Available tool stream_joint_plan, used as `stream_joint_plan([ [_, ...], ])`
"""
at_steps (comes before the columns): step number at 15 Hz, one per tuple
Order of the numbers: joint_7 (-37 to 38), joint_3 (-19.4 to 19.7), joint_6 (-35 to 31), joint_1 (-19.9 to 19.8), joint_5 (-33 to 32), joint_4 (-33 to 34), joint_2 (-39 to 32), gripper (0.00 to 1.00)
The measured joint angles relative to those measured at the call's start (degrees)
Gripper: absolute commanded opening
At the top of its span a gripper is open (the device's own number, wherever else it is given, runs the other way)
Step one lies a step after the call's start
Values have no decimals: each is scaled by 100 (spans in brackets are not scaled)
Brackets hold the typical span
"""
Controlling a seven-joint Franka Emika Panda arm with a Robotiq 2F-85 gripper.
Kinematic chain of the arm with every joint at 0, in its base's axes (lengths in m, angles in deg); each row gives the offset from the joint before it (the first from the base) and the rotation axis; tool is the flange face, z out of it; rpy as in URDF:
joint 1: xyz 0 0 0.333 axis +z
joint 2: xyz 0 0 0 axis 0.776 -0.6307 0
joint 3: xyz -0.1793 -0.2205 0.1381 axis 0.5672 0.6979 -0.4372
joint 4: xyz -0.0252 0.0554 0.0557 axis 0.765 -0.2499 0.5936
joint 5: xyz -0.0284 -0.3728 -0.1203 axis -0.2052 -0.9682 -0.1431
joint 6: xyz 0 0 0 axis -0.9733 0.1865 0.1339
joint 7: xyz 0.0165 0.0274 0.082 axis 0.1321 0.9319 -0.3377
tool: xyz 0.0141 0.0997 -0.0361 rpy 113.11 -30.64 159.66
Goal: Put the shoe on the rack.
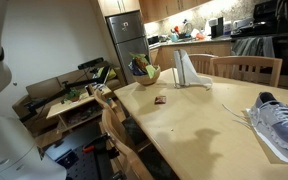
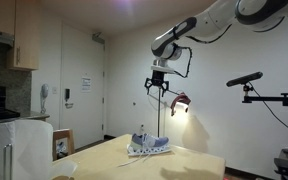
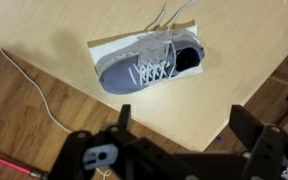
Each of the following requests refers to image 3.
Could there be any red stick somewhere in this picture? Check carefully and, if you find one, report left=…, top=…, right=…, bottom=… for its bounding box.
left=0, top=149, right=49, bottom=180

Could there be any white floor cable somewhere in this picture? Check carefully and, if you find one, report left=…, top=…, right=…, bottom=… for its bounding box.
left=0, top=46, right=113, bottom=180

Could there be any white paper sheet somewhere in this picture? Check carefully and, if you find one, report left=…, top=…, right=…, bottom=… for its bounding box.
left=88, top=24, right=205, bottom=97

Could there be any grey purple sneaker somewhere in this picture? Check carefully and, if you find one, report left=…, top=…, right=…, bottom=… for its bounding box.
left=97, top=0, right=207, bottom=96

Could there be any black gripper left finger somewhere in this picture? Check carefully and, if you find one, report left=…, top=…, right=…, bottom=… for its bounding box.
left=48, top=104, right=185, bottom=180

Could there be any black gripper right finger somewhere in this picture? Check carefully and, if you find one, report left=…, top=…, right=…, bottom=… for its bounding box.
left=228, top=104, right=287, bottom=180

